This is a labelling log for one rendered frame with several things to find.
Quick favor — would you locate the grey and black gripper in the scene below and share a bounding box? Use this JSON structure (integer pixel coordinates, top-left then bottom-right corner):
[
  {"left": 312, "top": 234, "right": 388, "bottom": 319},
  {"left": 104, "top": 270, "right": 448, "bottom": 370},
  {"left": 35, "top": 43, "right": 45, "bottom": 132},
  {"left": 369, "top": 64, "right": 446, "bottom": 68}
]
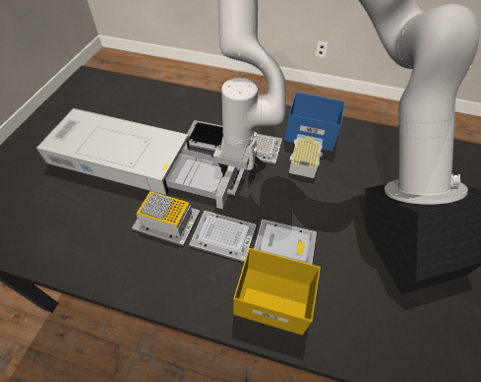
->
[{"left": 219, "top": 137, "right": 266, "bottom": 184}]

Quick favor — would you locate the blue open-top bin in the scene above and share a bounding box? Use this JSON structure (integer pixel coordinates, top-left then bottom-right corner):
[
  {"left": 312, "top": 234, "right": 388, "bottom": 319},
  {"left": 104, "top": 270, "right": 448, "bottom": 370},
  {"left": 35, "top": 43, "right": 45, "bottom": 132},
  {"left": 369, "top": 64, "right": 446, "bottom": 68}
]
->
[{"left": 284, "top": 93, "right": 344, "bottom": 151}]

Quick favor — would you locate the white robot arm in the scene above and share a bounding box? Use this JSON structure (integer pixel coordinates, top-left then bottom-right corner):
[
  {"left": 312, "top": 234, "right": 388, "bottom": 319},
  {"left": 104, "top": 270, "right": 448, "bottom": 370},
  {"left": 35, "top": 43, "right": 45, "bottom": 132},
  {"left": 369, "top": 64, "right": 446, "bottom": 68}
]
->
[{"left": 213, "top": 0, "right": 479, "bottom": 205}]

